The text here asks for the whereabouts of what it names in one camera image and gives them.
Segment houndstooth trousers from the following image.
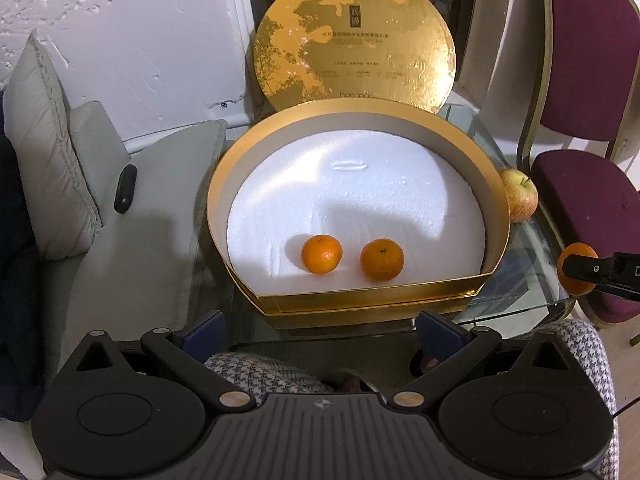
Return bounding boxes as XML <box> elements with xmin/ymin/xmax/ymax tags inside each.
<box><xmin>204</xmin><ymin>317</ymin><xmax>619</xmax><ymax>462</ymax></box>

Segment dark blue cloth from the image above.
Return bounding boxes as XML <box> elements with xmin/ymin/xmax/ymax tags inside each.
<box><xmin>0</xmin><ymin>85</ymin><xmax>47</xmax><ymax>422</ymax></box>

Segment red yellow apple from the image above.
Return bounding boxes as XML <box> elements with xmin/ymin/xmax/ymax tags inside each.
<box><xmin>497</xmin><ymin>168</ymin><xmax>539</xmax><ymax>224</ymax></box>

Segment light grey sofa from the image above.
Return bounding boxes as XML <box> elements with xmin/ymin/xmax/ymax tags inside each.
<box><xmin>2</xmin><ymin>30</ymin><xmax>236</xmax><ymax>411</ymax></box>

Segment glass desktop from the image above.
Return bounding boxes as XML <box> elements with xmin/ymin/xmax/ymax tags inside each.
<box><xmin>200</xmin><ymin>105</ymin><xmax>582</xmax><ymax>358</ymax></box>

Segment purple padded chair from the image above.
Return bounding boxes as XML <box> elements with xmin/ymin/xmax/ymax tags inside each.
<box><xmin>516</xmin><ymin>0</ymin><xmax>640</xmax><ymax>332</ymax></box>

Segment gold box with white foam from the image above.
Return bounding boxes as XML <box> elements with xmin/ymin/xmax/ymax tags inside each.
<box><xmin>206</xmin><ymin>99</ymin><xmax>512</xmax><ymax>331</ymax></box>

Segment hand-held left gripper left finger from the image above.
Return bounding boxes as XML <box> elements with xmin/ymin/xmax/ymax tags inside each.
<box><xmin>75</xmin><ymin>310</ymin><xmax>256</xmax><ymax>413</ymax></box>

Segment round gold box lid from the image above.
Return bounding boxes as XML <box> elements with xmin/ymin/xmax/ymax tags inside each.
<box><xmin>255</xmin><ymin>0</ymin><xmax>457</xmax><ymax>117</ymax></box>

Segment grey cushion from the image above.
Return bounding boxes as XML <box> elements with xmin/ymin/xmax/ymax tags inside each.
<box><xmin>2</xmin><ymin>30</ymin><xmax>104</xmax><ymax>262</ymax></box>

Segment orange tangerine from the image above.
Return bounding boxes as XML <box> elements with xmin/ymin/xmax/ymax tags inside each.
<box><xmin>301</xmin><ymin>234</ymin><xmax>344</xmax><ymax>275</ymax></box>
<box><xmin>360</xmin><ymin>238</ymin><xmax>405</xmax><ymax>283</ymax></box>
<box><xmin>556</xmin><ymin>242</ymin><xmax>600</xmax><ymax>296</ymax></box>

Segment small black remote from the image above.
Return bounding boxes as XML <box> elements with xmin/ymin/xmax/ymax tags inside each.
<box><xmin>113</xmin><ymin>163</ymin><xmax>138</xmax><ymax>214</ymax></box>

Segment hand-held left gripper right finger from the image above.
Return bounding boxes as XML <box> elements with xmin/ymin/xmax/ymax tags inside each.
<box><xmin>391</xmin><ymin>310</ymin><xmax>569</xmax><ymax>412</ymax></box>

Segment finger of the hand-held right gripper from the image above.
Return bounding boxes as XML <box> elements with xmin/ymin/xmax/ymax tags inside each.
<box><xmin>563</xmin><ymin>254</ymin><xmax>619</xmax><ymax>287</ymax></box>

